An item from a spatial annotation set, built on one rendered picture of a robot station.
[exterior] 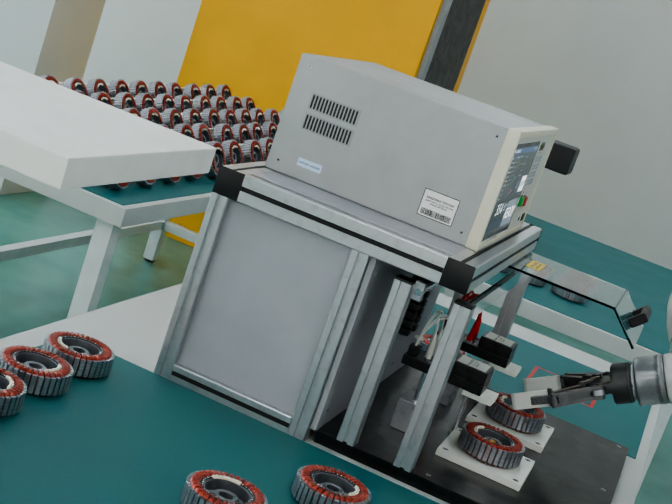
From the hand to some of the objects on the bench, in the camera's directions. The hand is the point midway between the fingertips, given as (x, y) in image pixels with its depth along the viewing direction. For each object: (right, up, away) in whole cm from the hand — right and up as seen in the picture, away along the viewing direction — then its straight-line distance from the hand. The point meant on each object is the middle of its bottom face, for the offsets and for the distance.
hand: (524, 393), depth 235 cm
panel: (-29, +2, -4) cm, 29 cm away
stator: (-10, -8, -22) cm, 25 cm away
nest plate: (-10, -9, -21) cm, 25 cm away
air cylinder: (-23, -4, -18) cm, 29 cm away
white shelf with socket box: (-86, +2, -81) cm, 118 cm away
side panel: (-53, +2, -30) cm, 61 cm away
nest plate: (-3, -7, +2) cm, 7 cm away
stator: (-2, -5, +1) cm, 6 cm away
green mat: (-47, -8, -65) cm, 80 cm away
